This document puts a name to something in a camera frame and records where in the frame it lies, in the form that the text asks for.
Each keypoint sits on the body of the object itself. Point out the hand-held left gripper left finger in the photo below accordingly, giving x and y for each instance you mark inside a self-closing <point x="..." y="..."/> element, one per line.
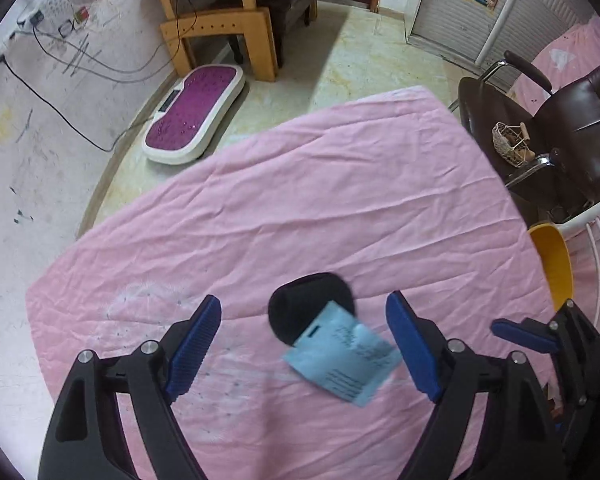
<point x="195" y="347"/>

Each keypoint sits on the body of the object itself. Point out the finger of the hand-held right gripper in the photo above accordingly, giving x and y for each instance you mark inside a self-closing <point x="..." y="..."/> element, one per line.
<point x="522" y="336"/>

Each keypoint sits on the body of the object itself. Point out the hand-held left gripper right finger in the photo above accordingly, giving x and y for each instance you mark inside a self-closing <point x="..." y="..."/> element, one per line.
<point x="411" y="347"/>

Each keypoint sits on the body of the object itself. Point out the light blue paper packet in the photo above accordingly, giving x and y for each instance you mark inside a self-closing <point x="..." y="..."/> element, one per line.
<point x="340" y="360"/>

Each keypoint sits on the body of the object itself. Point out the black round pad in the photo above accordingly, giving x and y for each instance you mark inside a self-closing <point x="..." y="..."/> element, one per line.
<point x="300" y="305"/>

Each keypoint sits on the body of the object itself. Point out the pink tablecloth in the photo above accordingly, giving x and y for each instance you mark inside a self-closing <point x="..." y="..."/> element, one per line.
<point x="280" y="210"/>

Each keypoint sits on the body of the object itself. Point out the brown leather chair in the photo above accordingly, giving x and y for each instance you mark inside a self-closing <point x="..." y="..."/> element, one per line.
<point x="580" y="125"/>

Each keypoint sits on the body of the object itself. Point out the purple vibration plate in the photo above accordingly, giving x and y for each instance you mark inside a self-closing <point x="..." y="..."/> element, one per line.
<point x="190" y="110"/>

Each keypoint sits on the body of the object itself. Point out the pink bedding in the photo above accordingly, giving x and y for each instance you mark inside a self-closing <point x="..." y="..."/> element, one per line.
<point x="580" y="45"/>

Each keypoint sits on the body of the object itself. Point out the white louvered cabinet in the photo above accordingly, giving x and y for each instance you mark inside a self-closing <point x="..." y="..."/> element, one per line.
<point x="530" y="20"/>

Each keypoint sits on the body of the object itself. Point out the small red green box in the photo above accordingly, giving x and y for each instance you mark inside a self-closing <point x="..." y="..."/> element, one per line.
<point x="81" y="15"/>

